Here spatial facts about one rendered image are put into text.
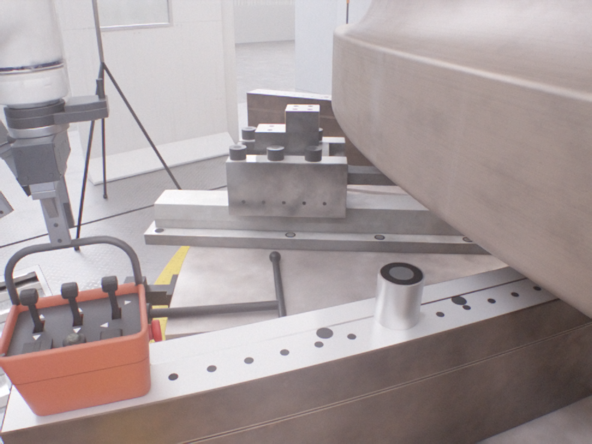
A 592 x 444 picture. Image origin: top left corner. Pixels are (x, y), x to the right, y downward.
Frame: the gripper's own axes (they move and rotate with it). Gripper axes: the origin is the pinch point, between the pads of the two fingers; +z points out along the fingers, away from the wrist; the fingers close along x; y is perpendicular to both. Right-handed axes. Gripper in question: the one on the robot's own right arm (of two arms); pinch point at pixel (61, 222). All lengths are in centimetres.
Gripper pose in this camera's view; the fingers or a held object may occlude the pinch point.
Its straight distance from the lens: 70.7
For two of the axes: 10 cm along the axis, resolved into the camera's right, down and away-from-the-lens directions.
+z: 0.0, 9.0, 4.4
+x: 3.3, 4.1, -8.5
